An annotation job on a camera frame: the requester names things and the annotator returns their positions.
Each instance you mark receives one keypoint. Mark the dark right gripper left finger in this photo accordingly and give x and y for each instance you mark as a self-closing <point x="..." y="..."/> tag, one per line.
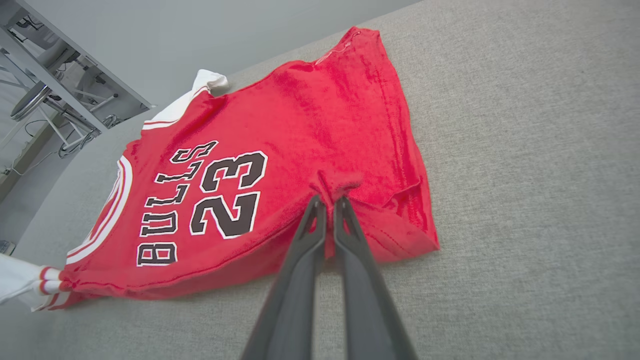
<point x="290" y="300"/>

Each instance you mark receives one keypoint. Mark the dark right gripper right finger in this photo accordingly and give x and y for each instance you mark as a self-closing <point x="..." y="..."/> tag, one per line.
<point x="370" y="310"/>

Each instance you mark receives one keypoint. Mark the red and white basketball jersey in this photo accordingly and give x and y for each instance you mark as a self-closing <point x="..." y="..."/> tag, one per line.
<point x="300" y="130"/>

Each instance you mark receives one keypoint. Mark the grey metal partition post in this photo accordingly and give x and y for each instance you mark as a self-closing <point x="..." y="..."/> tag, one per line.
<point x="90" y="60"/>

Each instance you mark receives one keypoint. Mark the grey metal desk frame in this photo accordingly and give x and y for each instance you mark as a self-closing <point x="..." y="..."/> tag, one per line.
<point x="50" y="77"/>

